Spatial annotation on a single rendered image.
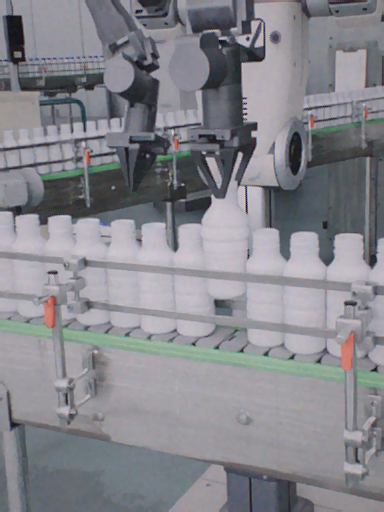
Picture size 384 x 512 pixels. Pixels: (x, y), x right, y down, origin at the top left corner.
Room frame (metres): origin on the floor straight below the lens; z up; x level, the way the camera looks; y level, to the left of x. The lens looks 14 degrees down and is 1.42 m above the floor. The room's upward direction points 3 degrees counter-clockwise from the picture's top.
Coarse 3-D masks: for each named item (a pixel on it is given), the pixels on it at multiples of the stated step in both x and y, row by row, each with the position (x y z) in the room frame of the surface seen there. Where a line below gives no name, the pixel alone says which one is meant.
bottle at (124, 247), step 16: (112, 224) 1.21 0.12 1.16; (128, 224) 1.21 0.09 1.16; (112, 240) 1.21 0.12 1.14; (128, 240) 1.20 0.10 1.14; (112, 256) 1.20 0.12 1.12; (128, 256) 1.19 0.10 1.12; (112, 272) 1.20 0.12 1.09; (128, 272) 1.19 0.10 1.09; (112, 288) 1.20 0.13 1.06; (128, 288) 1.19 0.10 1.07; (112, 320) 1.20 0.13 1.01; (128, 320) 1.19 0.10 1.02
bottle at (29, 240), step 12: (24, 216) 1.31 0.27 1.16; (36, 216) 1.30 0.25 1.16; (24, 228) 1.28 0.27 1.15; (36, 228) 1.29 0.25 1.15; (24, 240) 1.28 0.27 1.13; (36, 240) 1.28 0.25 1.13; (24, 252) 1.27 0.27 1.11; (36, 252) 1.27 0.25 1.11; (24, 264) 1.27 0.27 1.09; (36, 264) 1.27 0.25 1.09; (24, 276) 1.27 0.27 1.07; (36, 276) 1.27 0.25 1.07; (24, 288) 1.27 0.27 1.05; (36, 288) 1.27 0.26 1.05; (24, 300) 1.27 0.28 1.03; (24, 312) 1.27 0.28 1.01; (36, 312) 1.27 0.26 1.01
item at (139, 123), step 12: (132, 108) 1.45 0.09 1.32; (144, 108) 1.45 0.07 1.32; (132, 120) 1.45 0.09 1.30; (144, 120) 1.45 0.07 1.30; (156, 120) 1.47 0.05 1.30; (108, 132) 1.46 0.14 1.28; (120, 132) 1.45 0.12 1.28; (132, 132) 1.44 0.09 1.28; (144, 132) 1.43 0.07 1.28; (168, 144) 1.46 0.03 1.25
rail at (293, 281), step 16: (0, 256) 1.28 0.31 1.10; (16, 256) 1.27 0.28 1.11; (32, 256) 1.25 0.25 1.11; (48, 256) 1.24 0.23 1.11; (64, 256) 1.22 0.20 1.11; (160, 272) 1.14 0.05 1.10; (176, 272) 1.13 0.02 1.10; (192, 272) 1.12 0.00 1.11; (208, 272) 1.11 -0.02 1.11; (224, 272) 1.09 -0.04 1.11; (240, 272) 1.08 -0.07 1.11; (320, 288) 1.03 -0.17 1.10; (336, 288) 1.02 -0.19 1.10; (64, 304) 1.23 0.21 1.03; (96, 304) 1.20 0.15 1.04; (112, 304) 1.19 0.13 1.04; (128, 304) 1.18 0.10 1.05; (224, 304) 1.17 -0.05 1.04; (240, 304) 1.16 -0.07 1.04; (192, 320) 1.12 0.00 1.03; (208, 320) 1.11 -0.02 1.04; (224, 320) 1.10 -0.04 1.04; (240, 320) 1.08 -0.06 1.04; (256, 320) 1.07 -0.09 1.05; (320, 336) 1.03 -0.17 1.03
